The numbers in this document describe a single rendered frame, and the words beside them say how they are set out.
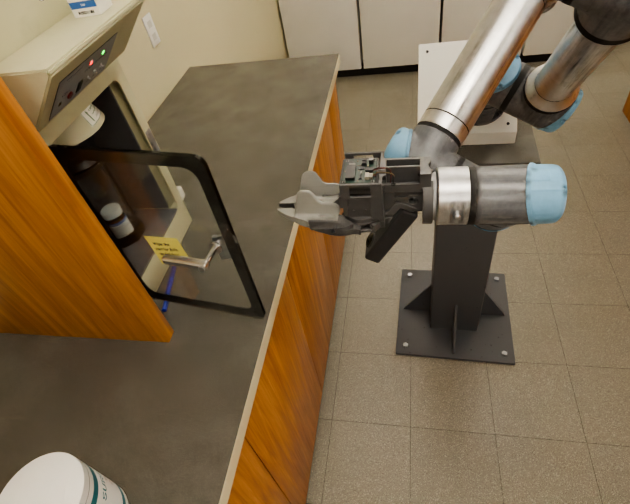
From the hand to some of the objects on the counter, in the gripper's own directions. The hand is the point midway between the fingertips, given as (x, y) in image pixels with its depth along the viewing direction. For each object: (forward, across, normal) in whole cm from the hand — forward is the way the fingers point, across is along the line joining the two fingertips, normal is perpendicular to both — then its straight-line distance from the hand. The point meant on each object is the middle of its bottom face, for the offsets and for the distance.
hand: (288, 211), depth 63 cm
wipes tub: (+34, +36, +36) cm, 62 cm away
